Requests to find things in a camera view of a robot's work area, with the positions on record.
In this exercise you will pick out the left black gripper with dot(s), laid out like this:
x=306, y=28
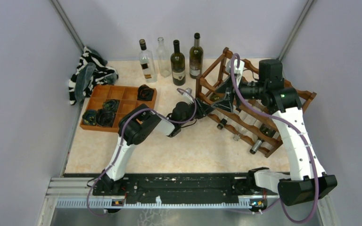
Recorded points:
x=202, y=108

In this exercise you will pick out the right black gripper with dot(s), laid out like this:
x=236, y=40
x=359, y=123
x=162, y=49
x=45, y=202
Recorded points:
x=227, y=87

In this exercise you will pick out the brown wooden wine rack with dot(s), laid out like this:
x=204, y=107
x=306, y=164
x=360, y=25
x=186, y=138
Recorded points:
x=252, y=103

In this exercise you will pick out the slim clear glass bottle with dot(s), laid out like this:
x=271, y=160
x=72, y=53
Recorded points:
x=246, y=118

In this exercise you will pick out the dark green wine bottle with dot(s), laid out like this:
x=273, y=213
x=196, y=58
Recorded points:
x=196, y=55

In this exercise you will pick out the olive wine bottle grey cap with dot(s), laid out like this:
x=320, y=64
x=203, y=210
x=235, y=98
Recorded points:
x=265, y=131

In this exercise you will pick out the dark wine bottle black cap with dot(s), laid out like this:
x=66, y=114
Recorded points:
x=178, y=65

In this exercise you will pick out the clear square spirit bottle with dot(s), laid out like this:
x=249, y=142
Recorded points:
x=147, y=63

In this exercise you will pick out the green wine bottle silver neck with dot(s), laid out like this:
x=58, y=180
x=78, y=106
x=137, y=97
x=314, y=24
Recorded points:
x=215, y=98

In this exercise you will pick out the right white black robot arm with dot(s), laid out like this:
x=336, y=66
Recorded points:
x=301, y=155

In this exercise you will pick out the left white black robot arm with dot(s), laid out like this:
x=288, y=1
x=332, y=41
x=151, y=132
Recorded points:
x=137, y=125

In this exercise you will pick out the black rolled sock top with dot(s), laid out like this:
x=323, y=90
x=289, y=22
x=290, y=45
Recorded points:
x=145, y=93

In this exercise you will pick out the orange wooden compartment tray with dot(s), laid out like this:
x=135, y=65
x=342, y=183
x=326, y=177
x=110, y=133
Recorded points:
x=128, y=102

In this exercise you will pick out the dark rolled sock middle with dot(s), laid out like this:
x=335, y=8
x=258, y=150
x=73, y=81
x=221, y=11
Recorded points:
x=111, y=105

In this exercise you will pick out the dark rolled sock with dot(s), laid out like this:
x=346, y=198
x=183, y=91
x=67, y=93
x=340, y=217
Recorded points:
x=111, y=105
x=105, y=118

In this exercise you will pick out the dark rolled sock front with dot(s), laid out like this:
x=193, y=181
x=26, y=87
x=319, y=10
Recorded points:
x=105, y=118

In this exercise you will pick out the zebra striped cloth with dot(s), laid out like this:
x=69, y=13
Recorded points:
x=103, y=74

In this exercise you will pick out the teal rolled sock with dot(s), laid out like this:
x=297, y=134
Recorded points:
x=89, y=117

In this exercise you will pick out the grey blue cloth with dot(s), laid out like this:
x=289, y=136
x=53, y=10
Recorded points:
x=83, y=80

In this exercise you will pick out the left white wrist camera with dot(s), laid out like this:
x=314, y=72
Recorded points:
x=187, y=96

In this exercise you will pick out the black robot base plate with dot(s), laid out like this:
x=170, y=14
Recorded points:
x=181, y=188

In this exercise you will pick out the grey cable comb strip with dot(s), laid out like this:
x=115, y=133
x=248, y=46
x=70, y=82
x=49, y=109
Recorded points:
x=109, y=203

